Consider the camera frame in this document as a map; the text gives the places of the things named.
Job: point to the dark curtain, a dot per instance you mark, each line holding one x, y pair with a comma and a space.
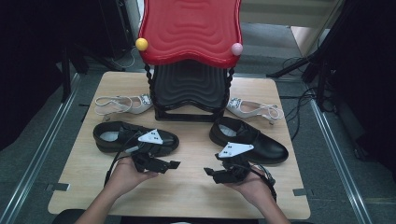
373, 77
25, 62

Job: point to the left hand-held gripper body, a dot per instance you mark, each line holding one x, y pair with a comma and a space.
149, 160

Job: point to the person's right hand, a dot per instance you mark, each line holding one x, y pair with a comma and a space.
255, 188

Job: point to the red and black shoe rack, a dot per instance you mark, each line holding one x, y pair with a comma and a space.
190, 31

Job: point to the person's dark clothing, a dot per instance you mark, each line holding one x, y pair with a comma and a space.
155, 221

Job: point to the black leather shoe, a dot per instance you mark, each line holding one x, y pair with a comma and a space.
267, 149
170, 143

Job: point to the black metal stand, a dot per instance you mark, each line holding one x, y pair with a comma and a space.
65, 81
322, 56

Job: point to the person's left leg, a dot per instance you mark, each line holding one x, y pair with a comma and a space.
67, 217

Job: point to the person's left hand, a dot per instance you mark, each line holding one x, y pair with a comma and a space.
124, 179

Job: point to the metal floor rail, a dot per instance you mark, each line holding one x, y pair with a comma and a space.
40, 146
337, 161

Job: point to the beige board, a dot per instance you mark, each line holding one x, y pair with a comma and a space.
306, 40

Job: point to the grey tape piece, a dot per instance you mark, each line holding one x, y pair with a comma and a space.
59, 187
300, 192

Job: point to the white slingback sandal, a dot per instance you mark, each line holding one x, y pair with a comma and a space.
246, 109
137, 107

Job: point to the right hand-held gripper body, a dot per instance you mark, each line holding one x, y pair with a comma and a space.
235, 166

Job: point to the black equipment case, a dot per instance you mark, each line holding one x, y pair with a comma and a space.
116, 25

